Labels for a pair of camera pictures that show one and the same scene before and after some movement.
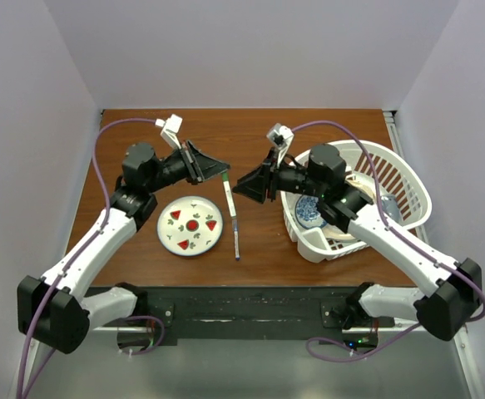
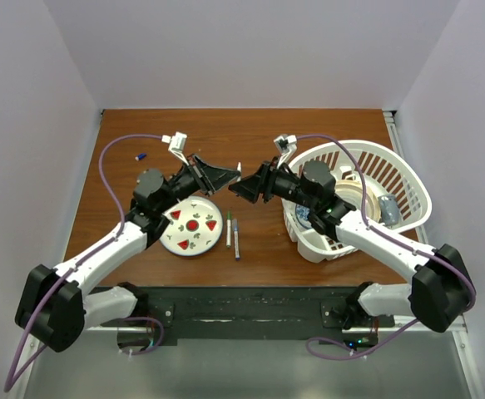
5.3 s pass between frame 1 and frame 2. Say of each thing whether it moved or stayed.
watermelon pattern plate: stayed
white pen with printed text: stayed
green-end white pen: moved
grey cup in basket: stayed
